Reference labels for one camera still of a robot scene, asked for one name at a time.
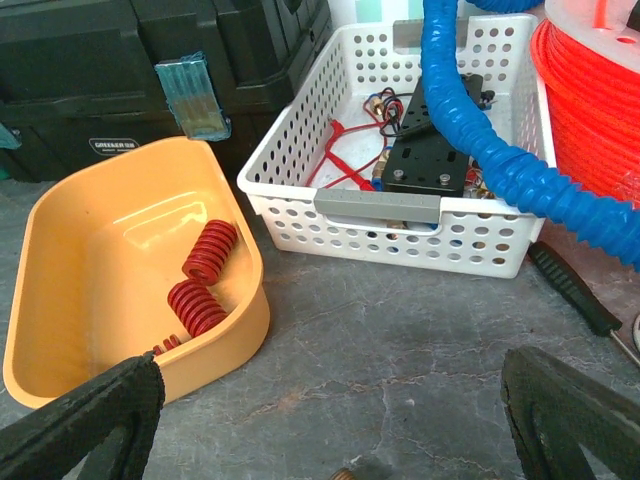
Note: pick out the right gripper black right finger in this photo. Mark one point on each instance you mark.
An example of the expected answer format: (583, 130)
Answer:
(556, 412)

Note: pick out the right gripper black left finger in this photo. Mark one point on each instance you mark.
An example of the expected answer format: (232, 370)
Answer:
(107, 425)

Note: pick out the orange plastic bin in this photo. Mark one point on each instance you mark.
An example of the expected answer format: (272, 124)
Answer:
(102, 249)

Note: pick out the white perforated basket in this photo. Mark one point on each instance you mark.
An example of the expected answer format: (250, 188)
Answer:
(296, 178)

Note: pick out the orange filament spool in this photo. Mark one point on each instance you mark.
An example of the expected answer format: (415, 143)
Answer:
(587, 54)

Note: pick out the black toolbox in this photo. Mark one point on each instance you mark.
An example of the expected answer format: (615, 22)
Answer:
(83, 81)

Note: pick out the black handled screwdriver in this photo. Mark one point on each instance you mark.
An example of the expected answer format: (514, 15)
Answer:
(563, 278)

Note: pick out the black metal bracket plate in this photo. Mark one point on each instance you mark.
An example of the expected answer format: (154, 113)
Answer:
(421, 160)

